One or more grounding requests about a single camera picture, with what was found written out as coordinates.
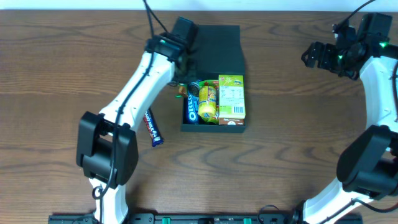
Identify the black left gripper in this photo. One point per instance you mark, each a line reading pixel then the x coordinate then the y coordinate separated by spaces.
pixel 182 66

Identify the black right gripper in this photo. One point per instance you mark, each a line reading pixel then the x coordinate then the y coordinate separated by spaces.
pixel 319 54

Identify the KitKat Milo bar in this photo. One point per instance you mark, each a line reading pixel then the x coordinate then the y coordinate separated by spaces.
pixel 182 91

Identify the blue Oreo pack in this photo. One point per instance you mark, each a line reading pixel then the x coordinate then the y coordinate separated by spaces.
pixel 192 103

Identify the black gift box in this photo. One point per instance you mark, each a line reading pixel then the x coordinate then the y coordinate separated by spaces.
pixel 216 51

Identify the yellow Mentos bottle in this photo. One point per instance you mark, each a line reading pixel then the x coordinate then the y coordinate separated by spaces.
pixel 207 102

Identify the green yellow snack box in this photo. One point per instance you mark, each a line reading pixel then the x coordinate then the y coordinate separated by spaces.
pixel 231 97

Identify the colourful gummy candy bag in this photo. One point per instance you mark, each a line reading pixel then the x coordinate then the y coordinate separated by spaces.
pixel 215 118

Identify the brown Pocky box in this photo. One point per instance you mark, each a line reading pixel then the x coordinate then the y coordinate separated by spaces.
pixel 231 122

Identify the Dairy Milk chocolate bar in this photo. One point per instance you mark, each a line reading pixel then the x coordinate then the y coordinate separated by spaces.
pixel 152 127

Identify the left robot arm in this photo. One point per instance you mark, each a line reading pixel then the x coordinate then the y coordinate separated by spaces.
pixel 107 145

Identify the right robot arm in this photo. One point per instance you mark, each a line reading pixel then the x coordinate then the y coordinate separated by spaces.
pixel 367 168

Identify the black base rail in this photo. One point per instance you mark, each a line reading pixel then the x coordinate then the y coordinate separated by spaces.
pixel 149 218

